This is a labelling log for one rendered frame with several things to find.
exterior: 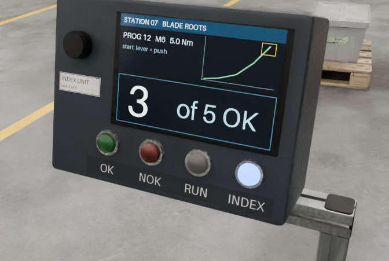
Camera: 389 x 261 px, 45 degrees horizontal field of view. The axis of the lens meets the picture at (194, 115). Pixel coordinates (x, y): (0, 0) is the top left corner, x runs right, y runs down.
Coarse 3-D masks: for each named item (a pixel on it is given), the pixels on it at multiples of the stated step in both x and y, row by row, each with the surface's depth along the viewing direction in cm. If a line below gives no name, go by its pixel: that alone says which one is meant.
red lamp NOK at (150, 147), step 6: (150, 138) 45; (144, 144) 45; (150, 144) 45; (156, 144) 45; (144, 150) 45; (150, 150) 45; (156, 150) 45; (162, 150) 45; (144, 156) 45; (150, 156) 45; (156, 156) 45; (162, 156) 45; (144, 162) 46; (150, 162) 45; (156, 162) 45
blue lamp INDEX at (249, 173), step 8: (248, 160) 42; (240, 168) 42; (248, 168) 41; (256, 168) 41; (240, 176) 42; (248, 176) 41; (256, 176) 41; (264, 176) 42; (240, 184) 42; (248, 184) 41; (256, 184) 42
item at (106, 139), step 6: (102, 132) 47; (108, 132) 47; (96, 138) 48; (102, 138) 47; (108, 138) 46; (114, 138) 47; (96, 144) 48; (102, 144) 47; (108, 144) 46; (114, 144) 47; (102, 150) 47; (108, 150) 47; (114, 150) 47
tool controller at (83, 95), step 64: (64, 0) 47; (128, 0) 44; (64, 64) 48; (128, 64) 45; (192, 64) 42; (256, 64) 40; (320, 64) 46; (64, 128) 49; (128, 128) 46; (192, 128) 43; (256, 128) 41; (192, 192) 45; (256, 192) 42
